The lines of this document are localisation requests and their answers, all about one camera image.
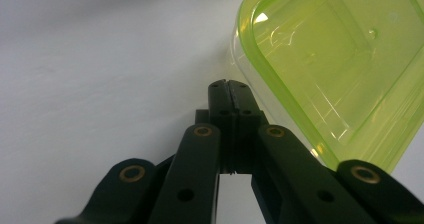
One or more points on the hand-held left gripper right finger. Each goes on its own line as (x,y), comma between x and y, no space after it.
(245,117)

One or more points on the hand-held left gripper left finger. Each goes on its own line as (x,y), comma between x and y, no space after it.
(220,117)

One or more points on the green plastic container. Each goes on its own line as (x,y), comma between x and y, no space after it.
(333,67)

